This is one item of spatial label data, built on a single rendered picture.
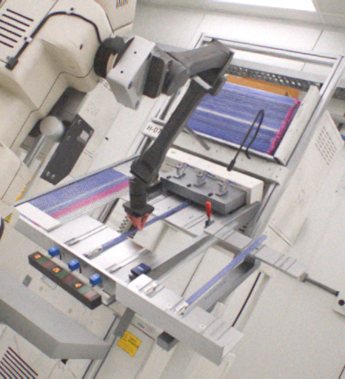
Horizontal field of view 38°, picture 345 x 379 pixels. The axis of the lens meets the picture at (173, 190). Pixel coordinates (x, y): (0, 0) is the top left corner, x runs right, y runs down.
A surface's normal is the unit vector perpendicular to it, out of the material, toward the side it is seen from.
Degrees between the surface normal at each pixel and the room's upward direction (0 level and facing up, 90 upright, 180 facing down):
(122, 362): 90
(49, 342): 90
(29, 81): 90
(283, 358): 90
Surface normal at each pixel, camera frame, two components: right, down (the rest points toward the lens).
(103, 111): 0.72, 0.32
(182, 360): -0.41, -0.33
